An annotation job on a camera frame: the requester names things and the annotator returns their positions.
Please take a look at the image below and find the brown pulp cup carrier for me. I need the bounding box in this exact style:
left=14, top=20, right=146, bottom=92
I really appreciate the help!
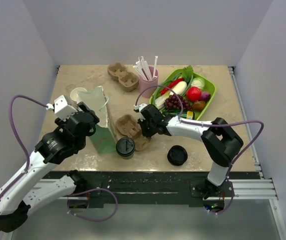
left=116, top=114, right=150, bottom=152

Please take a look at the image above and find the printed paper takeout bag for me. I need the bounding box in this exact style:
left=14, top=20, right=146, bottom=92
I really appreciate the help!
left=78, top=86, right=117, bottom=155

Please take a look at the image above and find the black plastic cup lid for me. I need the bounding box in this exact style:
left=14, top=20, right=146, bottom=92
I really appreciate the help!
left=116, top=137, right=135, bottom=155

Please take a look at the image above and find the green paper coffee cup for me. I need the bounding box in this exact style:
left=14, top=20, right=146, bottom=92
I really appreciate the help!
left=120, top=153, right=134, bottom=160

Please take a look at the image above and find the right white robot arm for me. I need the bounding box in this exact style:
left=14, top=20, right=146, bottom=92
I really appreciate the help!
left=134, top=103, right=243, bottom=197

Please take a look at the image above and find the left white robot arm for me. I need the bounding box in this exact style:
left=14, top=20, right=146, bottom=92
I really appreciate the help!
left=0, top=109, right=100, bottom=233

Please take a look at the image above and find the purple grape bunch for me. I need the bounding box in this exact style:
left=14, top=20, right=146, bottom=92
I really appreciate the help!
left=164, top=95, right=192, bottom=111

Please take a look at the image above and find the red chili pepper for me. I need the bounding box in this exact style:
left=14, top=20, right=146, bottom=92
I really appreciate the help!
left=160, top=77, right=184, bottom=95

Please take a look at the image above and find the green glass bottle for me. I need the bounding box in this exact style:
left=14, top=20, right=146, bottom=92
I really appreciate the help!
left=162, top=111, right=197, bottom=120

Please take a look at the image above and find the stack of paper cups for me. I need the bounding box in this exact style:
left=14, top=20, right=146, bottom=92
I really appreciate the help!
left=70, top=87, right=87, bottom=104

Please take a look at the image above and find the pink straw holder cup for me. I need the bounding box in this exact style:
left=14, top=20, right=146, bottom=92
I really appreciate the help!
left=139, top=70, right=159, bottom=99

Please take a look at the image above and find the stack of black lids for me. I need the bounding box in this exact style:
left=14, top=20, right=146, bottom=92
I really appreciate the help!
left=167, top=145, right=188, bottom=166

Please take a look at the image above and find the white radish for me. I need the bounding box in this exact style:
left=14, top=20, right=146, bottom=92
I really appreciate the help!
left=169, top=81, right=187, bottom=96

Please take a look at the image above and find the green plastic tray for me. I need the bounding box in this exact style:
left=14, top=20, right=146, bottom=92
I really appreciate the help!
left=149, top=65, right=216, bottom=120

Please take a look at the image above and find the stack of pulp carriers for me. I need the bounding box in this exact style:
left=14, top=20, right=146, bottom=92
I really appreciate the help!
left=107, top=62, right=139, bottom=92

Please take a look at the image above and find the red tomato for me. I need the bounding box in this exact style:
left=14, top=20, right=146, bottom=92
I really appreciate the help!
left=186, top=86, right=202, bottom=102

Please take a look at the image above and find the green leafy vegetable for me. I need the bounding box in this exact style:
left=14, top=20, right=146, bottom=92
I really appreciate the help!
left=181, top=65, right=194, bottom=83

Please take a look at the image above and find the green cabbage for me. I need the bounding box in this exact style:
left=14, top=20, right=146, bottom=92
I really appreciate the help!
left=190, top=77, right=205, bottom=91

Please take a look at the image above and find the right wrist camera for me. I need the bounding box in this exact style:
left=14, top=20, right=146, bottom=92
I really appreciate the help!
left=134, top=103, right=147, bottom=113

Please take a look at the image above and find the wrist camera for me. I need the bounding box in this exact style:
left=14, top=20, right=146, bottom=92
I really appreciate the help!
left=134, top=103, right=147, bottom=113
left=46, top=95, right=78, bottom=122

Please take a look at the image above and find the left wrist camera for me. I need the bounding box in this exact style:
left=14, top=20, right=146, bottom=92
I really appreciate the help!
left=46, top=95, right=78, bottom=122

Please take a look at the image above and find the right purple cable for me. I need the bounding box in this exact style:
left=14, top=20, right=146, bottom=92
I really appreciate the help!
left=135, top=85, right=265, bottom=216

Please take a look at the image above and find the purple cable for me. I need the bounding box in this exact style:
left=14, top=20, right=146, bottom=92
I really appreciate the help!
left=0, top=94, right=49, bottom=238
left=135, top=85, right=265, bottom=216

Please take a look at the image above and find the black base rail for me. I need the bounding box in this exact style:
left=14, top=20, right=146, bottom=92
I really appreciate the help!
left=17, top=169, right=278, bottom=208

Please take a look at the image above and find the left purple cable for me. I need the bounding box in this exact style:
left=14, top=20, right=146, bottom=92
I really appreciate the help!
left=0, top=94, right=49, bottom=238

